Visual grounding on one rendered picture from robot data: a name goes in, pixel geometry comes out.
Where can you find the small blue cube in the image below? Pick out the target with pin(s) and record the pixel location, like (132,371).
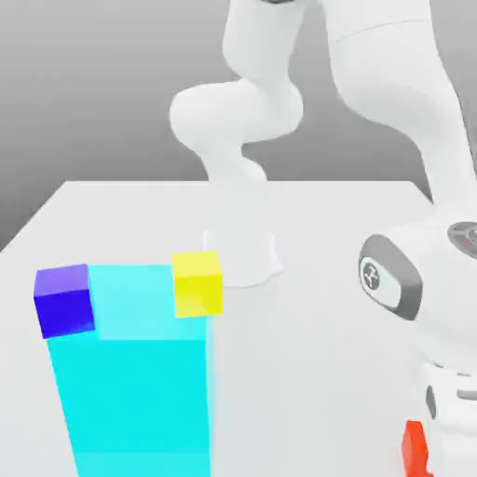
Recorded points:
(63,313)

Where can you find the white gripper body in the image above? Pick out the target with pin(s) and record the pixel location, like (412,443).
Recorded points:
(456,447)

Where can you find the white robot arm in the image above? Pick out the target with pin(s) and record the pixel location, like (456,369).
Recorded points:
(391,93)

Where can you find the large cyan box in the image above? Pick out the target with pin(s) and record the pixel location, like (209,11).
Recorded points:
(134,391)

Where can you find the small yellow cube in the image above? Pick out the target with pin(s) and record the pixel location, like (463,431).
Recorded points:
(197,287)

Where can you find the small red cube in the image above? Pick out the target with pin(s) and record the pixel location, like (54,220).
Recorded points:
(414,451)

